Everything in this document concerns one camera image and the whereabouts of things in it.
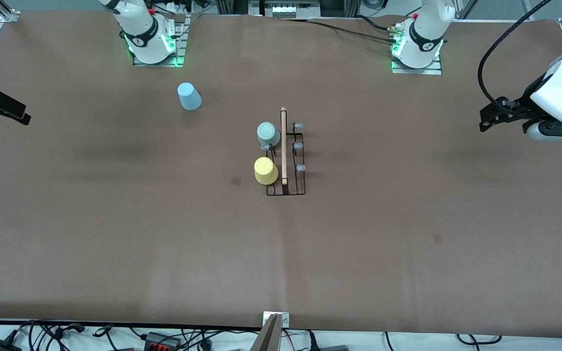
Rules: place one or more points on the aluminium profile post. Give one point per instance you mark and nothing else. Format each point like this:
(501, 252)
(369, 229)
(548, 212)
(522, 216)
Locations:
(267, 339)

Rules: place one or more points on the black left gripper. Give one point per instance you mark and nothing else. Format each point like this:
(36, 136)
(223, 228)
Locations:
(525, 103)

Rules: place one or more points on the black power adapter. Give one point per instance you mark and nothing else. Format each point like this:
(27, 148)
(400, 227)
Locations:
(0, 346)

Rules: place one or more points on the grey flat box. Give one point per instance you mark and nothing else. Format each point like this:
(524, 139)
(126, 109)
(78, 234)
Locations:
(332, 348)

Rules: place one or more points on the black box with orange connectors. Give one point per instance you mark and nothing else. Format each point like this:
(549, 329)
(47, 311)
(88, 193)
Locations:
(161, 340)

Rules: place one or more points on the white power strip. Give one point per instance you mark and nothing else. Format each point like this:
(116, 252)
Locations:
(283, 9)

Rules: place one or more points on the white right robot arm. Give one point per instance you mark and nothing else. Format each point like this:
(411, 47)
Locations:
(139, 29)

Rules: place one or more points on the sage green plastic cup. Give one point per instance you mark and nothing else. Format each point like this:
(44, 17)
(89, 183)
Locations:
(268, 133)

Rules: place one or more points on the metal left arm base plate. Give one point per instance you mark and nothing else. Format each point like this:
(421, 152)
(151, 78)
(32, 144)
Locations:
(417, 71)

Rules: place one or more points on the light blue plastic cup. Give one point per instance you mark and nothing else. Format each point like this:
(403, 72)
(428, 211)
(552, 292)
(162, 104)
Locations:
(189, 96)

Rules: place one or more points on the yellow plastic cup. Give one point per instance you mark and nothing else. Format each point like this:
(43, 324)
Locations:
(265, 170)

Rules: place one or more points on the metal bracket plate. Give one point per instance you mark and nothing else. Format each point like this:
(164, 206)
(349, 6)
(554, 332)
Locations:
(285, 319)

